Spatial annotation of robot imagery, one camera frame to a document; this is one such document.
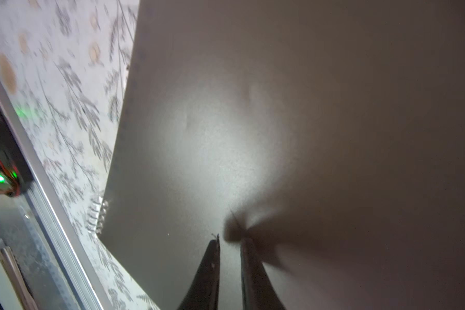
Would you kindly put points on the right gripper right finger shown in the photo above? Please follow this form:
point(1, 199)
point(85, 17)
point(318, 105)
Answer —
point(257, 290)

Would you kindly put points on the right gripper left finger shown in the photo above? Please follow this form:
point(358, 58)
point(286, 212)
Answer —
point(204, 290)

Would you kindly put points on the dark brown spiral notebook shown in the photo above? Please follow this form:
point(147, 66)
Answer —
point(330, 132)

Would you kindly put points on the aluminium frame rail base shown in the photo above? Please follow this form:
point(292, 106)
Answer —
point(53, 221)

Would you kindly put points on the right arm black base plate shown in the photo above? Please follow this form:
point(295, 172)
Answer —
point(15, 174)

